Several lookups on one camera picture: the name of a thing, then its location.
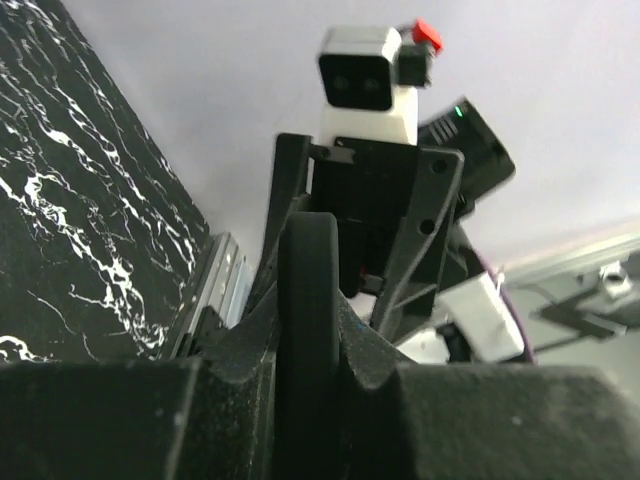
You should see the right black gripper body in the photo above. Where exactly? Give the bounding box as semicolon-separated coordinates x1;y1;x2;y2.
259;133;464;341

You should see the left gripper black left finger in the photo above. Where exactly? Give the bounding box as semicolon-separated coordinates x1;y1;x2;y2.
1;292;278;479

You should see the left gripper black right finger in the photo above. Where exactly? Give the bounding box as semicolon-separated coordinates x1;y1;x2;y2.
336;297;639;479

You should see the black phone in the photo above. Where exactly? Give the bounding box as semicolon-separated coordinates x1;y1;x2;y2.
274;212;339;479

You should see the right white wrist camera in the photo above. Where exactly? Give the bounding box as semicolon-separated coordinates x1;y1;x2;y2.
318;25;418;146

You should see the right aluminium side rail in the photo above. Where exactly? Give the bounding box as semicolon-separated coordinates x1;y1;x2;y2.
162;232;252;359

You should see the aluminium front rail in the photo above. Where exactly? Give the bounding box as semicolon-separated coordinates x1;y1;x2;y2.
497;221;639;354

